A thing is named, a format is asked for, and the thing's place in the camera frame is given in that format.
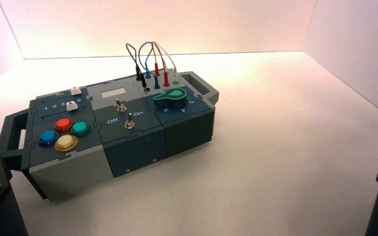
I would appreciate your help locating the green rotary selector knob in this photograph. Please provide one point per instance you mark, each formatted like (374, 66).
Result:
(171, 97)

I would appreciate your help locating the dark blue grey control box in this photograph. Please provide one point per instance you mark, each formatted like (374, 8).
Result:
(133, 150)

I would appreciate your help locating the white rectangular display window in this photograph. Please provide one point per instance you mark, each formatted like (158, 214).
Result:
(113, 93)

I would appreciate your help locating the green round push button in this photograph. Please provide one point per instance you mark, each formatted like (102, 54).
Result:
(80, 129)

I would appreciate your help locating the small white slider knob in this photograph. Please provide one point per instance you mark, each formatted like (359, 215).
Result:
(75, 91)

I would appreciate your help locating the large white slider knob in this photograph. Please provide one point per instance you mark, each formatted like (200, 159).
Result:
(71, 106)

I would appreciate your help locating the yellow round push button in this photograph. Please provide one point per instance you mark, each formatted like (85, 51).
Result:
(66, 142)

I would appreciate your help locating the red round push button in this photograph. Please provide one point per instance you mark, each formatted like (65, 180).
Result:
(63, 124)

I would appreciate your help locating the blue round push button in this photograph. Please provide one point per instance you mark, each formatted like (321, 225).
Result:
(48, 137)

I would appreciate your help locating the metal toggle switch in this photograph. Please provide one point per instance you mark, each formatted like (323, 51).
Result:
(121, 106)
(129, 122)

